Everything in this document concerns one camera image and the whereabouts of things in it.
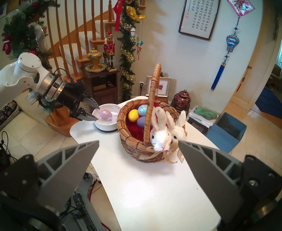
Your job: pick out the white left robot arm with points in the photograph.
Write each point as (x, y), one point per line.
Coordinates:
(8, 81)

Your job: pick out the blue glitter easter egg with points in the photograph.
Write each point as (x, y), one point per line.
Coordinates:
(142, 110)

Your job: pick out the red mitten ornament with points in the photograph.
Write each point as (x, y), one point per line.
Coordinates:
(7, 45)

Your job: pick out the red ball ornament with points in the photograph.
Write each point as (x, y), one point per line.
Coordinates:
(33, 52)

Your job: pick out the blue vase hanging with tassel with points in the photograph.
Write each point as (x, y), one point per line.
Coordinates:
(232, 42)

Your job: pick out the silver tinsel doorway garland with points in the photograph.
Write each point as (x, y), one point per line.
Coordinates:
(275, 28)

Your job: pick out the pink glitter easter egg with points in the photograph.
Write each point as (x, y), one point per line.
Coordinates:
(106, 114)

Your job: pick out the beige armchair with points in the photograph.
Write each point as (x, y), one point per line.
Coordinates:
(277, 75)

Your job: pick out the colourful hanging ornaments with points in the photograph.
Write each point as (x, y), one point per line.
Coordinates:
(139, 44)

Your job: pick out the red nutcracker figure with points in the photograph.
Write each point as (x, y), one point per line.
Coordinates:
(110, 47)

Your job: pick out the white round bowl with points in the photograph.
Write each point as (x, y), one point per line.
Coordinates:
(107, 127)

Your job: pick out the green jade stone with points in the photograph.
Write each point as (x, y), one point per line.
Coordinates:
(204, 112)

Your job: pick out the red ceramic lidded jar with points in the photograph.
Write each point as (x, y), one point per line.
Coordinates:
(182, 100)

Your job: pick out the ornate decorative plate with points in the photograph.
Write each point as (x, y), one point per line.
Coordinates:
(89, 69)

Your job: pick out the black power strip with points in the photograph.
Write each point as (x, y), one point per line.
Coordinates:
(82, 208)

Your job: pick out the folded white towels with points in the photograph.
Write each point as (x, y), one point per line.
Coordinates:
(198, 121)

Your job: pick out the red tassel charm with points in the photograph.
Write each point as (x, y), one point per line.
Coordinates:
(242, 79)

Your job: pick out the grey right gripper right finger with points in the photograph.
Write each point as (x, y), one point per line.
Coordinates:
(218, 180)

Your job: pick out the framed calligraphy scroll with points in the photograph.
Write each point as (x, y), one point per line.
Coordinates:
(200, 14)

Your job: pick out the small framed red picture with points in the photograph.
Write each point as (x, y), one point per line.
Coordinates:
(164, 86)

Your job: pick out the red ribbon bow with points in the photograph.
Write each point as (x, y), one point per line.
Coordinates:
(118, 11)

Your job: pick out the red fabric basket lining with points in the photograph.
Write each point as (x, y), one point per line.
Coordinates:
(133, 131)

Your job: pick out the purple easter egg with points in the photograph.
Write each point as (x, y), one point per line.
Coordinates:
(142, 122)

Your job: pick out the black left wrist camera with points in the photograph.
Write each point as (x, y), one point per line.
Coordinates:
(76, 86)

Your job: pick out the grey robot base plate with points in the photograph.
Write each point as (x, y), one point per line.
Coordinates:
(84, 184)

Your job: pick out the dark wooden side table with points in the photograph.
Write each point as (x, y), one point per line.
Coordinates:
(107, 74)

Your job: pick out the red diamond fu decoration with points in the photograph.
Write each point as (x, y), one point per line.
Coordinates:
(241, 4)

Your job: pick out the green garland with gold tinsel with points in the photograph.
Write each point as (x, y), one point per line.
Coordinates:
(127, 40)

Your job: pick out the white plush bunny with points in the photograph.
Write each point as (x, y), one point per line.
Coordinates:
(178, 133)
(159, 136)

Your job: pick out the wooden stair banister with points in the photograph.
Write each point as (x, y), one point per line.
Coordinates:
(63, 122)

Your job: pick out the yellow easter egg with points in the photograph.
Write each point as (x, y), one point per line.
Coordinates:
(133, 115)

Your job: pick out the small dark floral rug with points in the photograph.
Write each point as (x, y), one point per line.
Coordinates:
(4, 115)

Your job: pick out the blue fabric storage bin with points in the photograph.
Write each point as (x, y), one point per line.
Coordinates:
(227, 134)

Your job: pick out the yellow cloisonne urn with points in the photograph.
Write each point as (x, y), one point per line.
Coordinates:
(94, 57)

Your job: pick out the gold fish ornament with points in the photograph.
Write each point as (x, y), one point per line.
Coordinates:
(135, 13)

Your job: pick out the blue floor rug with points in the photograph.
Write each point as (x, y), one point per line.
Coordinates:
(273, 103)

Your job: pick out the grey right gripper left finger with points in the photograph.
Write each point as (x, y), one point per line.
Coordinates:
(59, 175)

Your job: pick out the black base knob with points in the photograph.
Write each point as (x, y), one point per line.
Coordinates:
(86, 176)

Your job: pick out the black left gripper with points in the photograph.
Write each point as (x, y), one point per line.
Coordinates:
(73, 100)

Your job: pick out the green banister garland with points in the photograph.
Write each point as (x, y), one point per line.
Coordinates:
(18, 33)

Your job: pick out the white egg ornament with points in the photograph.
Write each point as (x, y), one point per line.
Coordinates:
(133, 32)

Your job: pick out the white wall plug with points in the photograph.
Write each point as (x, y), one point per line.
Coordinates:
(141, 83)

